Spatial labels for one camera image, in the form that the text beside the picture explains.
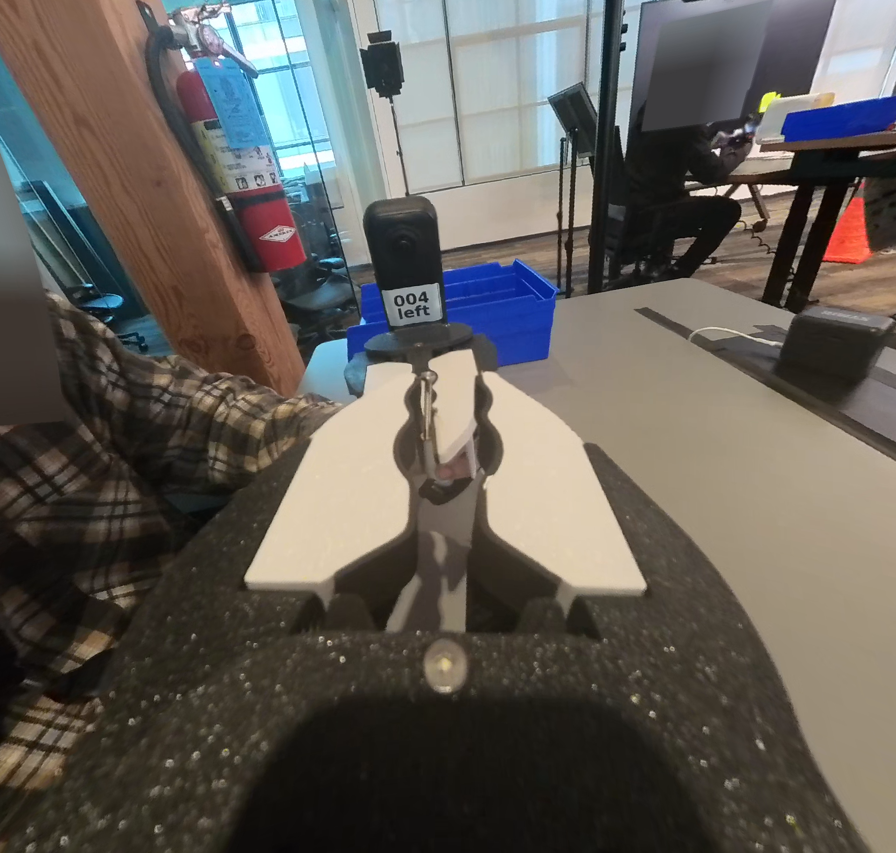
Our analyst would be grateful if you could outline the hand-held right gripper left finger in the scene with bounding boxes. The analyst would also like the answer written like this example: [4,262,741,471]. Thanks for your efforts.
[245,366,422,598]

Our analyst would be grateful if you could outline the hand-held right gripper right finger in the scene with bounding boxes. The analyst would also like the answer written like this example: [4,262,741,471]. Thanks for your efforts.
[479,373,647,598]

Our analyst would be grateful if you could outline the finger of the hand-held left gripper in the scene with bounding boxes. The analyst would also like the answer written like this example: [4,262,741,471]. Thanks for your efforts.
[428,350,485,465]
[363,362,422,402]

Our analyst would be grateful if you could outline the long metal bolt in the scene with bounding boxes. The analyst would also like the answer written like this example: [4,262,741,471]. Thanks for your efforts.
[419,377,439,466]

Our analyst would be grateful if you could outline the person's left forearm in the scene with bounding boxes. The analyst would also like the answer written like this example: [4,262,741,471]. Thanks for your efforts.
[0,292,345,794]

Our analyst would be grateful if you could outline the person's left hand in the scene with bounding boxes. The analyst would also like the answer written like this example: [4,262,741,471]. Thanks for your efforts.
[435,447,484,491]

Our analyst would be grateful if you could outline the thin black light stand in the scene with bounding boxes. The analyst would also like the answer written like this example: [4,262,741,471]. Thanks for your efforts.
[387,96,414,197]

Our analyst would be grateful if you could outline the blue plastic bin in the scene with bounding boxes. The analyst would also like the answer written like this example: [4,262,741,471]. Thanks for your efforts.
[348,259,560,372]

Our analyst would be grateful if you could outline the black studio light panel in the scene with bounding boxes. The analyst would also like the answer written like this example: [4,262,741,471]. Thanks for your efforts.
[360,29,406,98]

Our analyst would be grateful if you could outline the red fire extinguisher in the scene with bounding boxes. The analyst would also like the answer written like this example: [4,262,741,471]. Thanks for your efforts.
[146,0,310,274]

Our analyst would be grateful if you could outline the black tablet on stand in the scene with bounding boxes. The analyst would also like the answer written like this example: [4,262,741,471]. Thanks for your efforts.
[547,82,597,157]

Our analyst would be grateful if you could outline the black office chair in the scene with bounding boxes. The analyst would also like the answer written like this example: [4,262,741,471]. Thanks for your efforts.
[591,125,676,287]

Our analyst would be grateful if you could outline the black vertical pole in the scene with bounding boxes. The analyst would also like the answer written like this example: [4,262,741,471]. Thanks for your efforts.
[587,0,629,295]

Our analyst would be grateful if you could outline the dark grey charger case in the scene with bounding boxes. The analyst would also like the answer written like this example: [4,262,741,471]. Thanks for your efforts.
[772,306,892,383]

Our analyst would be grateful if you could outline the wooden pillar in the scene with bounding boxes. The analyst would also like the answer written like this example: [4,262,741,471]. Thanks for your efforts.
[0,0,307,397]

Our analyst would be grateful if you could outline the orange traffic cone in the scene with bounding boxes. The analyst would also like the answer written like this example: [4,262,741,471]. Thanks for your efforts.
[822,180,873,265]

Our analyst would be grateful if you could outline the white box on desk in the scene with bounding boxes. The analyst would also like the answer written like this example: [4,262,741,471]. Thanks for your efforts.
[755,92,837,146]

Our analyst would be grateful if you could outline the wooden top desk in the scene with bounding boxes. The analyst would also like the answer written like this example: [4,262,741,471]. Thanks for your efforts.
[756,128,896,311]

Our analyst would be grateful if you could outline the blue bin on desk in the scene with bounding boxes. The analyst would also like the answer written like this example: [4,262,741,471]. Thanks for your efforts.
[780,96,896,143]

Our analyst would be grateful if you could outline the white cable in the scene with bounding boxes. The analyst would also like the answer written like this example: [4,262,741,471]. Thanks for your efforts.
[688,326,790,347]

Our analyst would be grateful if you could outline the black table cable strip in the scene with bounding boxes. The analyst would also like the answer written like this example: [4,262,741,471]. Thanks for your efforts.
[633,304,896,463]

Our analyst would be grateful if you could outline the large black wall monitor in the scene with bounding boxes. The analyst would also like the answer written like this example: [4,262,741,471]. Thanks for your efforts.
[629,0,845,134]

